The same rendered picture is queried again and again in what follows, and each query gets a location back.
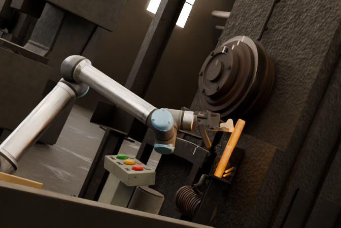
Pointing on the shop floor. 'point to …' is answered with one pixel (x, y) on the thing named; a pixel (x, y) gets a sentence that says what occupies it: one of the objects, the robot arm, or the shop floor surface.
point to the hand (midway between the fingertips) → (236, 131)
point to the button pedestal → (123, 181)
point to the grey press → (66, 19)
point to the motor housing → (187, 204)
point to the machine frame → (280, 114)
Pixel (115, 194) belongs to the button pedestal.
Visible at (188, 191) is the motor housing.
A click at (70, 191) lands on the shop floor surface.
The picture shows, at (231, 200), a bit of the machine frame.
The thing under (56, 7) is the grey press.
